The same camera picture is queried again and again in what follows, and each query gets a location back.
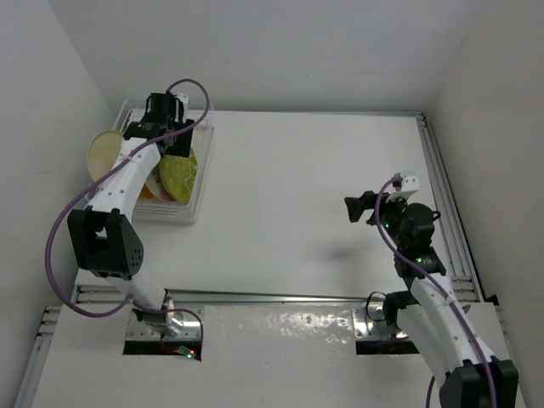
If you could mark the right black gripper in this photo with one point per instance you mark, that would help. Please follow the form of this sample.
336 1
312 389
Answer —
357 205

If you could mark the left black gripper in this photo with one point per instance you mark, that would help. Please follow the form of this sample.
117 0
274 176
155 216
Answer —
180 147

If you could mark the green dotted plate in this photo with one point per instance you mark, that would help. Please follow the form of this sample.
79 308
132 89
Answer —
178 175

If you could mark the white pink floral plate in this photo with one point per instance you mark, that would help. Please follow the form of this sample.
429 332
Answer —
156 188

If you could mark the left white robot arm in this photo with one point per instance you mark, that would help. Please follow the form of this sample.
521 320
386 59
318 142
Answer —
104 240

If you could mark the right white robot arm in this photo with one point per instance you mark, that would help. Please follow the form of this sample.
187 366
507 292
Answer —
466 371

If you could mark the cream round plate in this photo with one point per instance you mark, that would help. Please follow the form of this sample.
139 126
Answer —
103 151

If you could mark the orange dotted plate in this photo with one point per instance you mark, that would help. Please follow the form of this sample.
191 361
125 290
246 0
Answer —
145 194

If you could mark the white foreground cover board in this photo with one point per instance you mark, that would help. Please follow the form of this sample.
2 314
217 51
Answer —
252 356

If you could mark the small green circuit board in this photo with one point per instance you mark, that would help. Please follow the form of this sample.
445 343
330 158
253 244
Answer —
179 350

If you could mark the white wire dish rack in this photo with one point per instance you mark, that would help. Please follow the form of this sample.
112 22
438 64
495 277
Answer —
154 210

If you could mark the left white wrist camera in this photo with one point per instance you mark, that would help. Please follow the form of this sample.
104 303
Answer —
184 99

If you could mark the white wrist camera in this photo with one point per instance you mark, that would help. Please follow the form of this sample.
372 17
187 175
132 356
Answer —
405 184
184 99

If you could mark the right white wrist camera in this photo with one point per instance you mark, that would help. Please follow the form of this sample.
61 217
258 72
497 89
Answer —
405 184

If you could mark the front aluminium frame rail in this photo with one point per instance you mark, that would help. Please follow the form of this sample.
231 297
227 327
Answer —
272 295

